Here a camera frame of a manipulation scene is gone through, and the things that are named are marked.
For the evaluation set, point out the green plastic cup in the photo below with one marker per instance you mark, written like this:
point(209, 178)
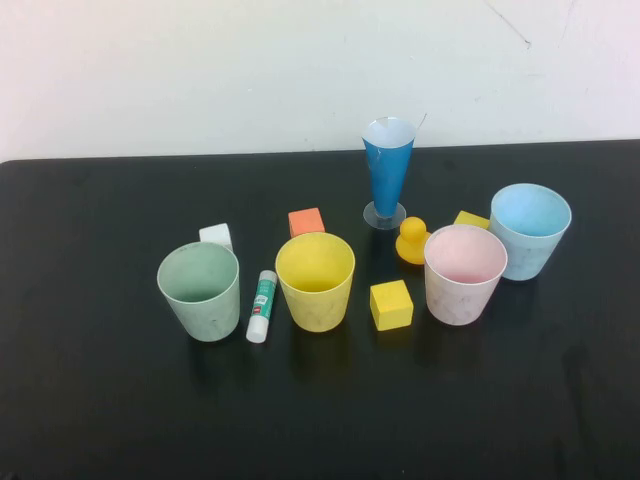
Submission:
point(205, 320)

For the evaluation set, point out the pink plastic cup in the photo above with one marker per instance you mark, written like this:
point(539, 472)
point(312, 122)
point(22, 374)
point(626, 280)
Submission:
point(455, 305)

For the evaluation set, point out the light blue plastic cup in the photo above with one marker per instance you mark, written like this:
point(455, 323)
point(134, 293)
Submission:
point(525, 260)

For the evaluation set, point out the orange foam cube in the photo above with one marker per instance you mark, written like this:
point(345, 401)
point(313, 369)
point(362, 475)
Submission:
point(306, 221)

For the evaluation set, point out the yellow plastic cup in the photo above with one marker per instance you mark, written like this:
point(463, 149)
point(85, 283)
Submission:
point(315, 310)

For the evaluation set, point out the green white glue stick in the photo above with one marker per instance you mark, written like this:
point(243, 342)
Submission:
point(262, 305)

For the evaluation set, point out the yellow rubber duck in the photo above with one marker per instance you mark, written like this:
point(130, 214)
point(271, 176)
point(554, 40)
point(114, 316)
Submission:
point(412, 240)

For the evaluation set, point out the tall blue conical glass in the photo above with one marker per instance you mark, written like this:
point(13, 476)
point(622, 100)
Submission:
point(387, 175)

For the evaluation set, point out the yellow foam cube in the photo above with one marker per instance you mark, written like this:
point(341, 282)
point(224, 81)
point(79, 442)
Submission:
point(392, 305)
point(470, 219)

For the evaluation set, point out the white foam cube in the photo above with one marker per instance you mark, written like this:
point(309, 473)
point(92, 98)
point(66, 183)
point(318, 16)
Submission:
point(215, 233)

